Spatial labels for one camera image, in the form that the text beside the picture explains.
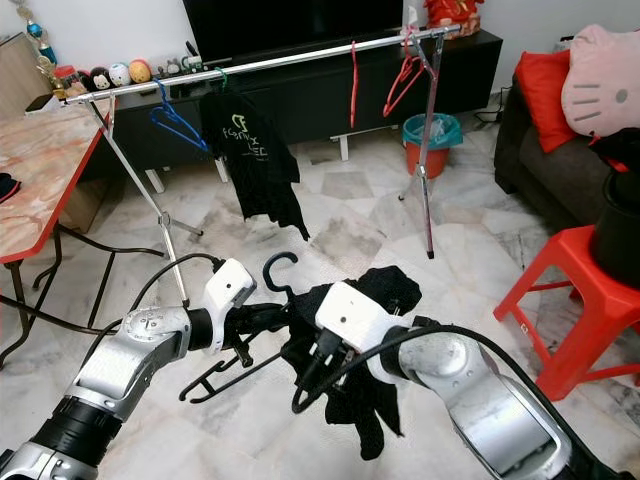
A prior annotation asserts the black bucket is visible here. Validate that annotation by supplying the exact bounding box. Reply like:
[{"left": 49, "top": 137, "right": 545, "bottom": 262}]
[{"left": 588, "top": 170, "right": 640, "bottom": 292}]

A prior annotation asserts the red sofa cushion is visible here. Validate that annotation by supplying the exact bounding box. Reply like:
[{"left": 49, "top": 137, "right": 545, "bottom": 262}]
[{"left": 517, "top": 50, "right": 584, "bottom": 155}]

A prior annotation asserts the clear jar red lid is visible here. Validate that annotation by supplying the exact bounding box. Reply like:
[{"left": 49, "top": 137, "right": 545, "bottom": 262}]
[{"left": 57, "top": 65, "right": 82, "bottom": 97}]

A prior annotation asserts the light wooden cabinet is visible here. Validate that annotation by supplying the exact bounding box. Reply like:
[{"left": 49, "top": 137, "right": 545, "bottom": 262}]
[{"left": 0, "top": 32, "right": 57, "bottom": 122}]

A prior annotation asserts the red plastic stool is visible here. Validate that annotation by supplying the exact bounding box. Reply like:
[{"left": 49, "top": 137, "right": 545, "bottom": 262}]
[{"left": 493, "top": 225, "right": 640, "bottom": 402}]

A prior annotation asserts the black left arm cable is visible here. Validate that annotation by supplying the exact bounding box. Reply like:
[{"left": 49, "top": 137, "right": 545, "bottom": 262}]
[{"left": 105, "top": 251, "right": 227, "bottom": 382}]

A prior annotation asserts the yellow round plush toy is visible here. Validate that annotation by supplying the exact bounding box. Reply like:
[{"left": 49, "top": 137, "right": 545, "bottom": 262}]
[{"left": 128, "top": 59, "right": 153, "bottom": 85}]

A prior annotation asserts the black TV cabinet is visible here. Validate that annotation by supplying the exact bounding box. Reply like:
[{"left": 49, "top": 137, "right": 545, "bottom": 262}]
[{"left": 110, "top": 28, "right": 505, "bottom": 172}]

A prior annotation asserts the white round plush toy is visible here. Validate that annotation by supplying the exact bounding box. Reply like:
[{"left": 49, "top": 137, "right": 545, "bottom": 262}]
[{"left": 108, "top": 62, "right": 132, "bottom": 88}]

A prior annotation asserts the steel clothes rack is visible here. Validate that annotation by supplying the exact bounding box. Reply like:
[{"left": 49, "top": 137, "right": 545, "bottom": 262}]
[{"left": 75, "top": 25, "right": 463, "bottom": 307}]

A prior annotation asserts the dark brown sofa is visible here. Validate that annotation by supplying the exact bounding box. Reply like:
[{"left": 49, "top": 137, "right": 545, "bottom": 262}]
[{"left": 495, "top": 80, "right": 640, "bottom": 232}]

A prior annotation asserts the black plastic hanger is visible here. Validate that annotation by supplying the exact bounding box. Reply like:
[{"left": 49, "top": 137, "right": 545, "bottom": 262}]
[{"left": 178, "top": 250, "right": 302, "bottom": 405}]

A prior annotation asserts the black flat television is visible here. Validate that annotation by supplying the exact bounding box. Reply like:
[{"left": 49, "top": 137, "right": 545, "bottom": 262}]
[{"left": 182, "top": 0, "right": 407, "bottom": 63}]

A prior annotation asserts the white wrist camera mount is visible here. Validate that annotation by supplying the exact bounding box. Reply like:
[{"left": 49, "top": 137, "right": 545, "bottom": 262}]
[
  {"left": 205, "top": 258, "right": 259, "bottom": 352},
  {"left": 315, "top": 281, "right": 407, "bottom": 385}
]

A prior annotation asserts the red laughing Buddha statue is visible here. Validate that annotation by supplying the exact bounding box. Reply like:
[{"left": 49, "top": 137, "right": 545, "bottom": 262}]
[{"left": 425, "top": 0, "right": 487, "bottom": 36}]

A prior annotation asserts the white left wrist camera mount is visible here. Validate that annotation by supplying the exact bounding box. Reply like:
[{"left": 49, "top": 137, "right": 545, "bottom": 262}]
[{"left": 205, "top": 258, "right": 259, "bottom": 352}]

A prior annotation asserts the black printed T-shirt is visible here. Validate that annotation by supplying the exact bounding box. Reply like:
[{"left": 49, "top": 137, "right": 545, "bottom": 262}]
[{"left": 200, "top": 88, "right": 312, "bottom": 242}]

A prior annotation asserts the red plastic hanger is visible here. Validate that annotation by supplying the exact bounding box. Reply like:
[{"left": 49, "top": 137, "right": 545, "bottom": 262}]
[
  {"left": 382, "top": 35, "right": 430, "bottom": 120},
  {"left": 349, "top": 40, "right": 362, "bottom": 130}
]

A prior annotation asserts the blue wire hanger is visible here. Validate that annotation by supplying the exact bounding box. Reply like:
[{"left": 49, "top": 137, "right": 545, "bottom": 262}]
[{"left": 148, "top": 80, "right": 210, "bottom": 154}]

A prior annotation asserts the pink cat face cushion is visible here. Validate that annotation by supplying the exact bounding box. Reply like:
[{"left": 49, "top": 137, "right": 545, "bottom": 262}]
[{"left": 560, "top": 25, "right": 640, "bottom": 139}]

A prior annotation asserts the red plastic bin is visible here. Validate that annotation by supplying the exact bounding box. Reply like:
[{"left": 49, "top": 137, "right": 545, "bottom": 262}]
[{"left": 405, "top": 140, "right": 450, "bottom": 180}]

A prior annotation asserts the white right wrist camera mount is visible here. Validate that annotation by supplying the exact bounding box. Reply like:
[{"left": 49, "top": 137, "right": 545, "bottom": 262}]
[{"left": 315, "top": 281, "right": 407, "bottom": 385}]

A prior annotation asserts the plain black garment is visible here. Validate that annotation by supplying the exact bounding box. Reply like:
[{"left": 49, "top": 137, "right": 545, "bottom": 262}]
[{"left": 280, "top": 265, "right": 424, "bottom": 462}]

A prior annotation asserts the navy garment with red stripes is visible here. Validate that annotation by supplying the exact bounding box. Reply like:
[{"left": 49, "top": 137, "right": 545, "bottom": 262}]
[{"left": 0, "top": 172, "right": 24, "bottom": 207}]

